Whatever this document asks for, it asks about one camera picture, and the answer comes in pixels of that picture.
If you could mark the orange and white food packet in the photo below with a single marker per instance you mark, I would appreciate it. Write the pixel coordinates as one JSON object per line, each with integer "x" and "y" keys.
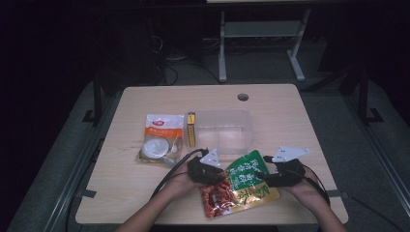
{"x": 162, "y": 135}

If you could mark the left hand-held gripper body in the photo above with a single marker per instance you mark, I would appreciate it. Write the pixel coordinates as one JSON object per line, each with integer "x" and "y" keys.
{"x": 201, "y": 169}

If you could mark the green and red snack packet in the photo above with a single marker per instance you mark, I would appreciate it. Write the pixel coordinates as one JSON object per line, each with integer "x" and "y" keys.
{"x": 248, "y": 187}

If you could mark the person's left hand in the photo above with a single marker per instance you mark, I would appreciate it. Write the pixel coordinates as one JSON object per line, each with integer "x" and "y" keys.
{"x": 182, "y": 183}

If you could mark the yellow narrow box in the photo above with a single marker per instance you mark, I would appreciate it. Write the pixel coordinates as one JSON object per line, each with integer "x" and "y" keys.
{"x": 191, "y": 130}

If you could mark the person's right hand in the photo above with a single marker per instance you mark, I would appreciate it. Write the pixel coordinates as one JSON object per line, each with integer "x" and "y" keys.
{"x": 304, "y": 188}

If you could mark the black metal stand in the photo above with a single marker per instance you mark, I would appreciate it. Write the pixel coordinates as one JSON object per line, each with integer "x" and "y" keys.
{"x": 96, "y": 100}
{"x": 366, "y": 96}

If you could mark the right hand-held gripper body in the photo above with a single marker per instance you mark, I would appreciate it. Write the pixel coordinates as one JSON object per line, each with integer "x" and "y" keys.
{"x": 288, "y": 174}

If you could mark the clear plastic container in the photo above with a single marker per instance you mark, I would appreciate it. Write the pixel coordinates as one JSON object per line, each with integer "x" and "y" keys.
{"x": 224, "y": 132}

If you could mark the white metal table frame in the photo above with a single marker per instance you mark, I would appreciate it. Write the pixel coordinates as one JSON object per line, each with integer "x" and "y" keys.
{"x": 261, "y": 30}

